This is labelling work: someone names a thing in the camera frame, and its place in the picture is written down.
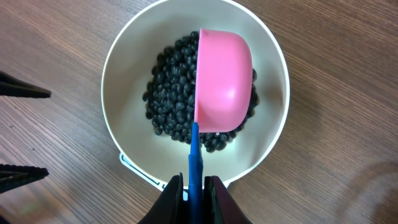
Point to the white paper bowl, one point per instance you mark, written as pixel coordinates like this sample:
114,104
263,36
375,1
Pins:
127,71

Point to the white digital kitchen scale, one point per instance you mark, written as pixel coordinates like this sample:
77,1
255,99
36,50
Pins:
159,184

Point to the pink scoop blue handle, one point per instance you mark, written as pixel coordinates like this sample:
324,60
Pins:
222,96

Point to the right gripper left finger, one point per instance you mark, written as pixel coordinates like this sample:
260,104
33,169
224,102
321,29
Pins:
169,207

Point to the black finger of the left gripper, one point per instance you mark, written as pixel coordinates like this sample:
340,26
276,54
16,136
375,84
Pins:
13,176
11,86

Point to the black beans in bowl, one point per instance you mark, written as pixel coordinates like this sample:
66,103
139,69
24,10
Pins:
170,96

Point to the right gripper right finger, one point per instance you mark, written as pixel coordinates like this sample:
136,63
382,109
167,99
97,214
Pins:
218,205

